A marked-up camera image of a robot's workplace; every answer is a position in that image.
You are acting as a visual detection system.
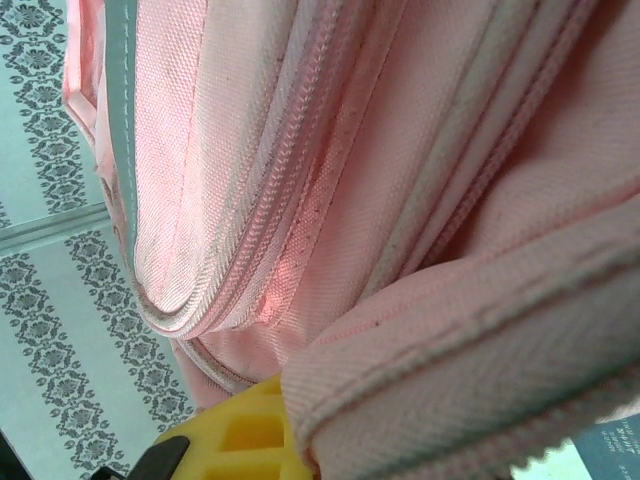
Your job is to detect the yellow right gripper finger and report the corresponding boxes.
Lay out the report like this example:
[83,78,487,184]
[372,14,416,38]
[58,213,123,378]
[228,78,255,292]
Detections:
[97,374,321,480]

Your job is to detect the pink backpack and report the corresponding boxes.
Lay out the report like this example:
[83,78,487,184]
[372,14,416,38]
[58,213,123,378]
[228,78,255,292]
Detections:
[59,0,640,480]

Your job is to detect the teal book with barcode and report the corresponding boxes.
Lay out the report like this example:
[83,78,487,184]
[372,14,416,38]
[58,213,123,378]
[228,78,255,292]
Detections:
[569,414,640,480]

